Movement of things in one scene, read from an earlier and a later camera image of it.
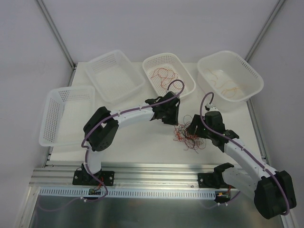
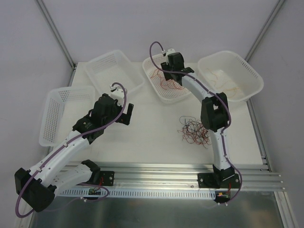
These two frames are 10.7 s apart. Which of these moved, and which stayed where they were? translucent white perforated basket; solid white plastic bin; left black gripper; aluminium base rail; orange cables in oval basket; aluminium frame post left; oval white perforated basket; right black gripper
Moved: right black gripper; left black gripper
Stayed: orange cables in oval basket; aluminium base rail; solid white plastic bin; translucent white perforated basket; oval white perforated basket; aluminium frame post left
